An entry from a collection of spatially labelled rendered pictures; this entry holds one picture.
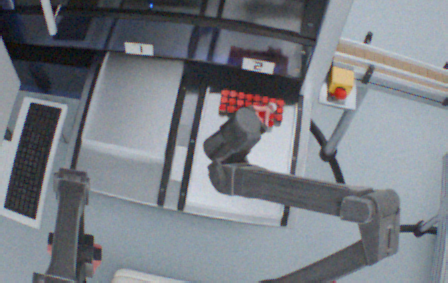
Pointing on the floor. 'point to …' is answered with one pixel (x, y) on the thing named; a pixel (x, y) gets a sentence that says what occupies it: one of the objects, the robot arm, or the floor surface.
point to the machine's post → (327, 39)
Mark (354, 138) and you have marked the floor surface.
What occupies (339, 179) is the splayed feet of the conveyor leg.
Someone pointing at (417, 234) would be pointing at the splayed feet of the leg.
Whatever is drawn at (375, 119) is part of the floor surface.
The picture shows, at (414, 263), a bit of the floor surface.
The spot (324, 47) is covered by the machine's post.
